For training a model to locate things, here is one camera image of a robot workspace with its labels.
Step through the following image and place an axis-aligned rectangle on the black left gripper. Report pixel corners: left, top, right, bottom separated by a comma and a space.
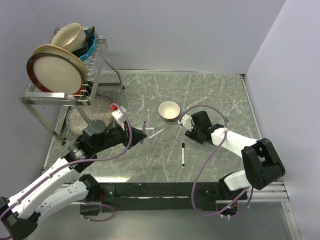
94, 119, 147, 153

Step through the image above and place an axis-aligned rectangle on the white pen pink end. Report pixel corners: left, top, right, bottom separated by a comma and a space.
148, 128, 166, 140

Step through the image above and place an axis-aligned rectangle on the white pen black tip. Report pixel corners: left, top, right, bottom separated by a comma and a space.
181, 142, 185, 168

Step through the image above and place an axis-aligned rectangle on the white pen purple tip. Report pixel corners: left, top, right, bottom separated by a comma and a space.
140, 121, 146, 144

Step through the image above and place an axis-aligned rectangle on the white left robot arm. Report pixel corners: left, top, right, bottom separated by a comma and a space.
0, 120, 147, 240

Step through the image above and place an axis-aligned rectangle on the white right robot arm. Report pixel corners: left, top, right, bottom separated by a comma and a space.
178, 110, 286, 199

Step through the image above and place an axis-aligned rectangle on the white pen green end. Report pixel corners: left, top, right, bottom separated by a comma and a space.
136, 127, 157, 131

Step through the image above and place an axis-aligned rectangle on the small cream bowl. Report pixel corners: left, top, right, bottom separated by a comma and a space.
158, 101, 181, 122

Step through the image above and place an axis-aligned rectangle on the speckled grey plate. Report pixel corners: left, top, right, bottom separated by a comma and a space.
65, 94, 113, 136

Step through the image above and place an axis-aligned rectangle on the black base bar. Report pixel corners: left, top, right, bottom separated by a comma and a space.
85, 182, 242, 211

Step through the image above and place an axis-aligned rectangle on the metal dish rack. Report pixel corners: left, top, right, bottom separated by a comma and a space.
19, 32, 125, 146

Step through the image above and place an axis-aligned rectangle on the blue dish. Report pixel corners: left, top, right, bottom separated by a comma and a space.
74, 35, 98, 61

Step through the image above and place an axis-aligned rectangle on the red rimmed white plate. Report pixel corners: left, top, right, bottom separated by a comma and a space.
26, 53, 84, 95

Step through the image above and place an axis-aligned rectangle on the black dish in rack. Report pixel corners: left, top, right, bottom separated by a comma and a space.
73, 26, 95, 56

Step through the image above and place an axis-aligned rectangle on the large beige bowl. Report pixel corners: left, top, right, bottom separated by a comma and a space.
51, 23, 87, 52

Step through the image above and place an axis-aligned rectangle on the beige plate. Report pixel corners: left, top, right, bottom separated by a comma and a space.
32, 44, 88, 81

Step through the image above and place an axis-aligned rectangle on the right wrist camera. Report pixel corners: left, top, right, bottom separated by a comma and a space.
177, 114, 193, 131

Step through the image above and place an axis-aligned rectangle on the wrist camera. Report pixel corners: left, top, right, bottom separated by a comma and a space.
109, 103, 126, 128
177, 114, 193, 131

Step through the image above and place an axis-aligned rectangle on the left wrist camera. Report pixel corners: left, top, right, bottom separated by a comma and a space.
109, 103, 126, 128

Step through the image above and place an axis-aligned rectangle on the aluminium rail frame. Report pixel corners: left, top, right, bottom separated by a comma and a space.
12, 73, 301, 240

